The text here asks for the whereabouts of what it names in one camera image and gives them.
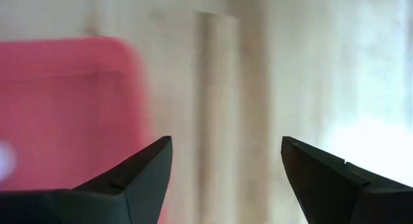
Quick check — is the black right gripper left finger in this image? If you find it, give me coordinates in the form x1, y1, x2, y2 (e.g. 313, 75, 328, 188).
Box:
0, 135, 174, 224

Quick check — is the red translucent plastic basket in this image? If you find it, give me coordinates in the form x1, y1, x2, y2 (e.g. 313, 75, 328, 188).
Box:
0, 36, 170, 224

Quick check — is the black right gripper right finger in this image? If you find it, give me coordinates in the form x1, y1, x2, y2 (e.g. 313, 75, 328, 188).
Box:
280, 135, 413, 224

